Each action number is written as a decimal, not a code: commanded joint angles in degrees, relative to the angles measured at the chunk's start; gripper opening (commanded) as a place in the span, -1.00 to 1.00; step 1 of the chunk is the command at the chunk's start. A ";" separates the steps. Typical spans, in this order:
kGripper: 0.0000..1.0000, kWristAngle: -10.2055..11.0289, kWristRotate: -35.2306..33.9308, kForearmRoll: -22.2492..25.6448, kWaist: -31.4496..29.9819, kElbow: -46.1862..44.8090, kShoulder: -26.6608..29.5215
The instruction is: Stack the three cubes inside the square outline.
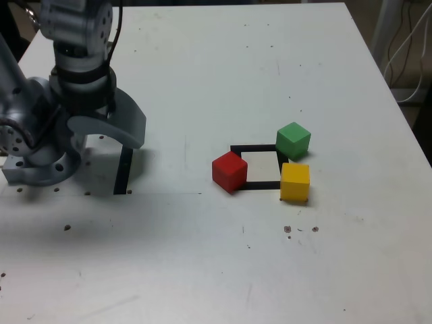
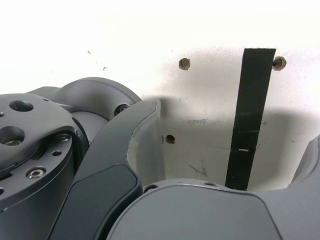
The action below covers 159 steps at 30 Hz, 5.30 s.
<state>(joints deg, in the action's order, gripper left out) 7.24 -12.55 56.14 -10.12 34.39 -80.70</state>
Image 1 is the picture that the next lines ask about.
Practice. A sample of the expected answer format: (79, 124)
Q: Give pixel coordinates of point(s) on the black tape square outline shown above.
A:
(256, 148)

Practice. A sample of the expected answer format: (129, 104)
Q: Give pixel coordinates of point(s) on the yellow cube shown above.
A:
(295, 184)

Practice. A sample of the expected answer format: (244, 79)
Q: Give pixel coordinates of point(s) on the black tape strip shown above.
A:
(122, 175)

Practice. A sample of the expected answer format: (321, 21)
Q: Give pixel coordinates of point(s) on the green cube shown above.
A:
(293, 141)

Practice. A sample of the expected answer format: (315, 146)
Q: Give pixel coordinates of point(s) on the white frame post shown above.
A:
(383, 27)

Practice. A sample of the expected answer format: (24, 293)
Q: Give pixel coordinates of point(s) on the red cube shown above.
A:
(229, 172)

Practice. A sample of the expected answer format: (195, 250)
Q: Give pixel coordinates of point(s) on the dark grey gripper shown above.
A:
(84, 101)

